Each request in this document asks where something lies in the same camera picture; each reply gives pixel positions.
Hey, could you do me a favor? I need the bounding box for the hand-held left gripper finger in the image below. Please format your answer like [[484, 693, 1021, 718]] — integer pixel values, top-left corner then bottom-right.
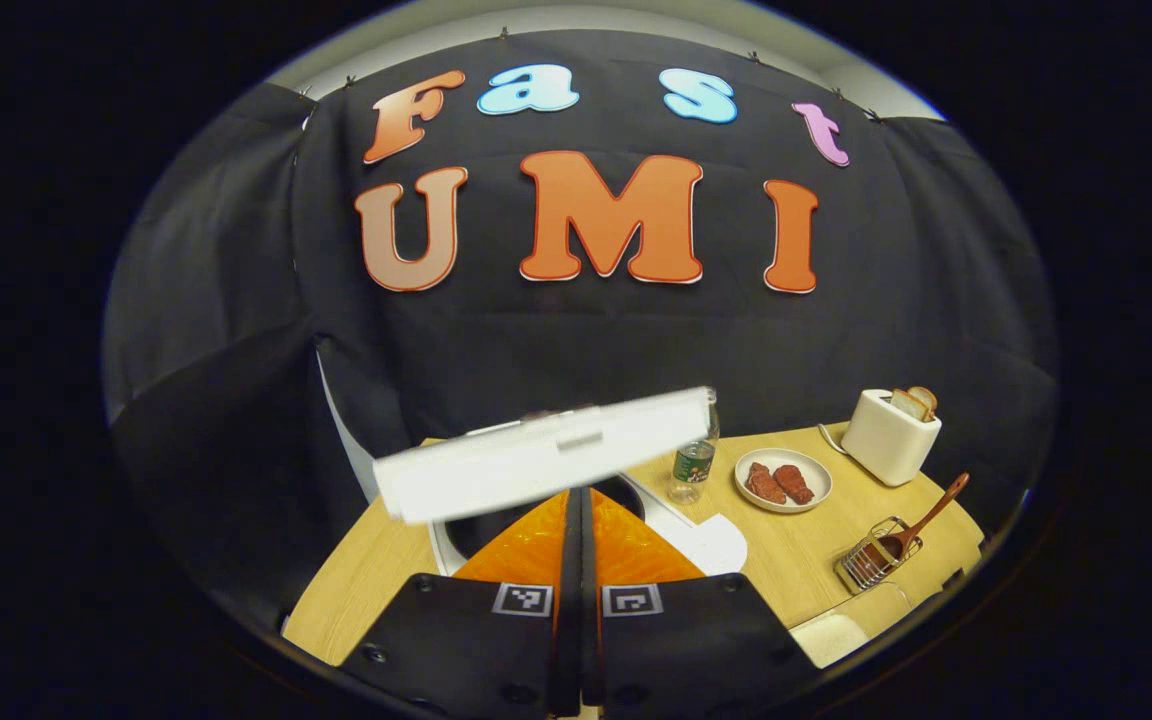
[[582, 487, 824, 716], [339, 487, 584, 720]]

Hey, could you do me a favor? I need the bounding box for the white rice cooker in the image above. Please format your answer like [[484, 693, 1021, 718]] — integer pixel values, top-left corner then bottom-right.
[[373, 387, 750, 582]]

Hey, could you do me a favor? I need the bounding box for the clear box of rice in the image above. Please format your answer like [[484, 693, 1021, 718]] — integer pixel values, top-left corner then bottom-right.
[[790, 583, 913, 670]]

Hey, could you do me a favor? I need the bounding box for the metal wire chopstick holder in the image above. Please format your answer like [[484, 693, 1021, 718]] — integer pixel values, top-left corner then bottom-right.
[[833, 516, 925, 595]]

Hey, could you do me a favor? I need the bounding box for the brown wooden spoon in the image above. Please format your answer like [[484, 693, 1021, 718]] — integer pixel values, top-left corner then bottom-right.
[[861, 472, 971, 572]]

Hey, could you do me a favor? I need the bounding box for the clear plastic water bottle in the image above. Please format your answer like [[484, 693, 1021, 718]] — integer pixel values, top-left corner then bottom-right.
[[667, 398, 721, 505]]

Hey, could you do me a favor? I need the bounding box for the red meat piece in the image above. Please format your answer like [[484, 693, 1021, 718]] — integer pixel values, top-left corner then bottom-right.
[[774, 464, 816, 505], [745, 461, 788, 505]]

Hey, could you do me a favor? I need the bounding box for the white round plate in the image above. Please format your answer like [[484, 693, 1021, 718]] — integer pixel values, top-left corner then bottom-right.
[[733, 447, 835, 515]]

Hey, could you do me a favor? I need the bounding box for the black backdrop cloth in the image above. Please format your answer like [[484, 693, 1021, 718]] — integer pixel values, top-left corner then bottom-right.
[[104, 28, 1059, 641]]

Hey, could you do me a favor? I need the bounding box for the white toaster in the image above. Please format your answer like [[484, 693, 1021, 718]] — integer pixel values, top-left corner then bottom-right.
[[840, 388, 943, 489]]

